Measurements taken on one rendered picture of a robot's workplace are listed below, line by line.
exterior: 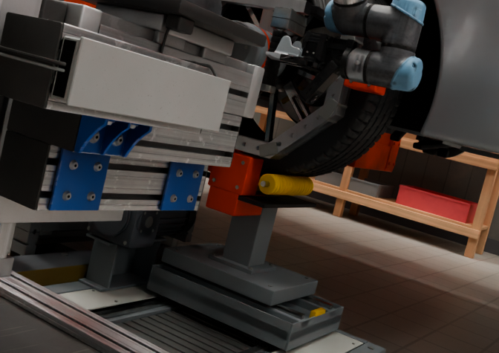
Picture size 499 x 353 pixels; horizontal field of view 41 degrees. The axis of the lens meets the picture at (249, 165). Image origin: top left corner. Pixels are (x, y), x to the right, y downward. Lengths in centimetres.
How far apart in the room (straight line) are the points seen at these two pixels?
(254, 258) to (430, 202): 352
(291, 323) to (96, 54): 127
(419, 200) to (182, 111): 472
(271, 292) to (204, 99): 111
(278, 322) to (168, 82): 117
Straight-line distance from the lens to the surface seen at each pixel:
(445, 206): 541
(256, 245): 203
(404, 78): 144
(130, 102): 74
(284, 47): 157
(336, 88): 176
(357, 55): 149
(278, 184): 182
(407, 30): 146
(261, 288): 190
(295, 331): 187
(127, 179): 102
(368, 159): 395
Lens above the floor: 70
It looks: 5 degrees down
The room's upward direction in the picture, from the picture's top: 14 degrees clockwise
